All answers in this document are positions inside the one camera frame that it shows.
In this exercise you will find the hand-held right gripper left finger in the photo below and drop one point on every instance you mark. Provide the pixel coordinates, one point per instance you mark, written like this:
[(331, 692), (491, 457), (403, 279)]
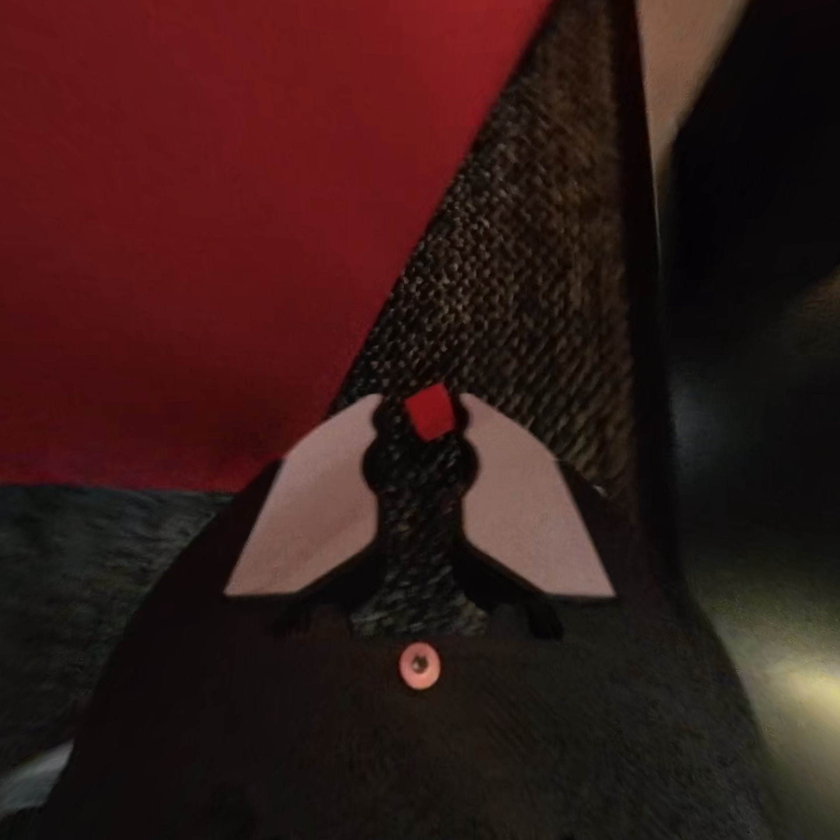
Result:
[(308, 518)]

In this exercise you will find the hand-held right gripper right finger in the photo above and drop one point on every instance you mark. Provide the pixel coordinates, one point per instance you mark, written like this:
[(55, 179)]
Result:
[(531, 525)]

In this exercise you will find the small red cube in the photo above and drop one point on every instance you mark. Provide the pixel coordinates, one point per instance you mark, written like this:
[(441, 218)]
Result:
[(430, 413)]

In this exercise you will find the red plastic box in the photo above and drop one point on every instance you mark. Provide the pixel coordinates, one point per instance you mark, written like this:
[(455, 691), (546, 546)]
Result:
[(197, 229)]

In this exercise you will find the black table leg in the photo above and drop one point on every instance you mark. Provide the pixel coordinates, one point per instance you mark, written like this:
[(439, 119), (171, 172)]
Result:
[(646, 262)]

